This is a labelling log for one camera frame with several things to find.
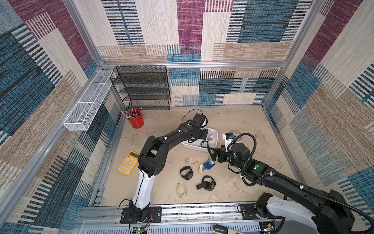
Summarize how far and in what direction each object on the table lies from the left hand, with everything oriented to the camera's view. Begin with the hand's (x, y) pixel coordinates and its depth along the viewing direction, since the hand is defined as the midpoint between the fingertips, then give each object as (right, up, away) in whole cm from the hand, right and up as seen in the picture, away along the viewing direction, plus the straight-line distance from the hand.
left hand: (206, 134), depth 96 cm
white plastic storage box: (-2, -7, +2) cm, 8 cm away
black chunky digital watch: (-13, -21, -12) cm, 27 cm away
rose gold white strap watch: (+3, -2, +3) cm, 5 cm away
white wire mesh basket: (-63, +10, -26) cm, 68 cm away
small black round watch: (-1, -5, +3) cm, 6 cm away
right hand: (+4, -7, -15) cm, 17 cm away
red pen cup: (-48, +8, +11) cm, 50 cm away
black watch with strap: (-1, -26, -14) cm, 30 cm away
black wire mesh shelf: (-43, +34, +13) cm, 56 cm away
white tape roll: (+11, +3, -27) cm, 29 cm away
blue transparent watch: (0, -18, -7) cm, 19 cm away
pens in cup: (-52, +13, +9) cm, 54 cm away
